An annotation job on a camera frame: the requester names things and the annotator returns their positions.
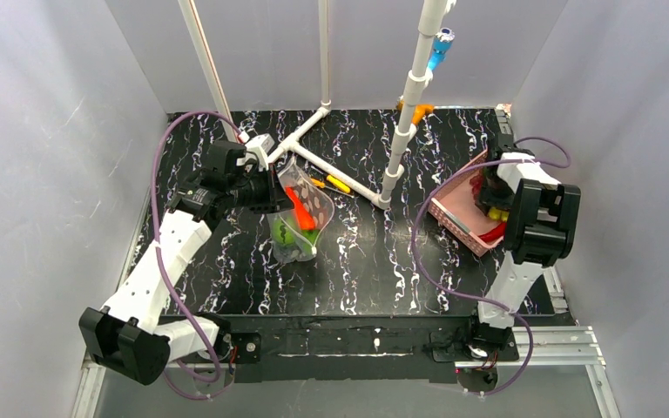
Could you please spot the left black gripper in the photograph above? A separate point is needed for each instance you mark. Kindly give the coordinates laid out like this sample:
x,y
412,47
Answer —
x,y
275,190

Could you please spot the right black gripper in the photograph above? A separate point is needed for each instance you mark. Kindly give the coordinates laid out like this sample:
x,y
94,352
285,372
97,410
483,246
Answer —
x,y
489,188

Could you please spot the red toy grapes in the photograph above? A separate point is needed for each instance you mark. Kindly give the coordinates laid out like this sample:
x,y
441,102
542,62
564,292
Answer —
x,y
476,184

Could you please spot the green toy watermelon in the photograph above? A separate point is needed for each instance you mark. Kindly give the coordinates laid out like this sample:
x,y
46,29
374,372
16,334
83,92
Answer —
x,y
282,233

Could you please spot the clear polka dot zip bag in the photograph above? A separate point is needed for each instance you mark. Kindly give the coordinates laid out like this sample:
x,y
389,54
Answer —
x,y
295,233

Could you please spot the orange toy carrot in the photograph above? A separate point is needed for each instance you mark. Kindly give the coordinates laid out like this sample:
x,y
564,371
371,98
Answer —
x,y
304,219

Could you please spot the red toy chili pepper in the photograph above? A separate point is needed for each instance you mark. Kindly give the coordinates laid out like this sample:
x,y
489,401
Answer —
x,y
494,234

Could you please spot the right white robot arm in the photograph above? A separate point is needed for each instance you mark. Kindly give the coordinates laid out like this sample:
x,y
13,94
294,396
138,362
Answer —
x,y
538,216

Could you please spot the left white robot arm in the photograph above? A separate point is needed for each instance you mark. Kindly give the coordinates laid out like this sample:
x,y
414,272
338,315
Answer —
x,y
125,334

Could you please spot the pink plastic basket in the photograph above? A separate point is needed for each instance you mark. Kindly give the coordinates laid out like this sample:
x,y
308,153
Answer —
x,y
455,209

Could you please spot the orange object at back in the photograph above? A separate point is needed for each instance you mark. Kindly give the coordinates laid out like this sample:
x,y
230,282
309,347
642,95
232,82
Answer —
x,y
420,112

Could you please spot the blue hanging bottle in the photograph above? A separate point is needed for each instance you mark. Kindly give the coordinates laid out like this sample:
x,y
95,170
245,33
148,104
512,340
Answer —
x,y
442,42

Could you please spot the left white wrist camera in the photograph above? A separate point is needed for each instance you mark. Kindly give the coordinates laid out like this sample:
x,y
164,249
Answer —
x,y
257,150

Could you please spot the orange handled screwdriver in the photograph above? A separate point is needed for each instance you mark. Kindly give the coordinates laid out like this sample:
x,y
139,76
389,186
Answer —
x,y
324,186

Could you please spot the yellow handled screwdriver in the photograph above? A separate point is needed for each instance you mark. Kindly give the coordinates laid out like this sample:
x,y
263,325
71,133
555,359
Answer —
x,y
334,181

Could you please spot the white pvc pipe frame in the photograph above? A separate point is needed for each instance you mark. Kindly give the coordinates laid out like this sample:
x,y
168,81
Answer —
x,y
419,76

